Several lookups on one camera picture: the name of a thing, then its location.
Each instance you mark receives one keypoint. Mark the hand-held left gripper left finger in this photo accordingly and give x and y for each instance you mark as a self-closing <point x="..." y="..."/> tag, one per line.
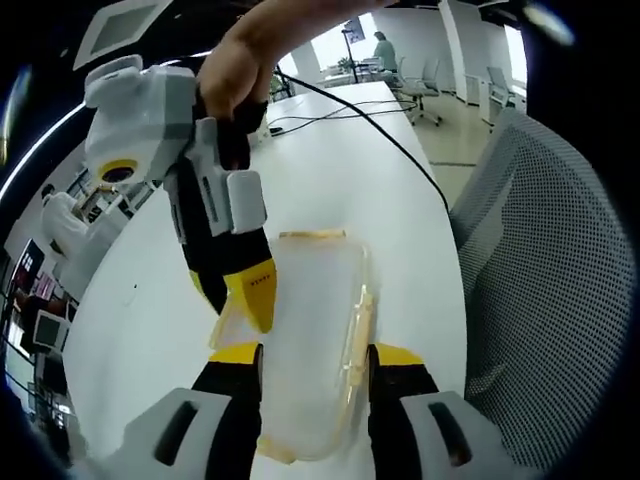
<point x="200" y="430"/>

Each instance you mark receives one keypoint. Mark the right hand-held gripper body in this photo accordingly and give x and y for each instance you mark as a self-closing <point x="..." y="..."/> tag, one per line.
<point x="135" y="115"/>

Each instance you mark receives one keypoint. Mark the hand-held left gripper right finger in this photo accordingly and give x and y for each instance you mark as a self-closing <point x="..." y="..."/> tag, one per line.
<point x="420" y="430"/>

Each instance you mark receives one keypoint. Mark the clear box with yellow buckle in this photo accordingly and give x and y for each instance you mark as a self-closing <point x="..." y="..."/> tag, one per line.
<point x="315" y="325"/>

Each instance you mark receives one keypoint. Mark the person's right hand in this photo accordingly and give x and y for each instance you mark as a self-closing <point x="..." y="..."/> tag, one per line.
<point x="237" y="75"/>

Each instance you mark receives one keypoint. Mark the square ceiling light panel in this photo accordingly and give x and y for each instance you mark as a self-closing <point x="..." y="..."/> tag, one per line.
<point x="117" y="27"/>

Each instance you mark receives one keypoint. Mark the ceiling light strip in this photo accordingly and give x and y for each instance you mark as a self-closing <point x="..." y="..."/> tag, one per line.
<point x="45" y="145"/>

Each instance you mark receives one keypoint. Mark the small grey monitor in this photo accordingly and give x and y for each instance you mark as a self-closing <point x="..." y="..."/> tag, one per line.
<point x="47" y="330"/>

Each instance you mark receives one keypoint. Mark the red screen monitor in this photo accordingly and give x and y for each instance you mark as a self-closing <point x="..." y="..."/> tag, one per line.
<point x="30" y="262"/>

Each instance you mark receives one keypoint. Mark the grey mesh office chair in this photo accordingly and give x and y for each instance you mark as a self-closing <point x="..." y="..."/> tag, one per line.
<point x="540" y="280"/>

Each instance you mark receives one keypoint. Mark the black tripod stand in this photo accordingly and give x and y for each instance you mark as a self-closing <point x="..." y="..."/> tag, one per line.
<point x="354" y="45"/>

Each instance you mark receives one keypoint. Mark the white office chair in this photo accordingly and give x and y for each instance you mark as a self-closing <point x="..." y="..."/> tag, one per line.
<point x="500" y="87"/>
<point x="425" y="87"/>

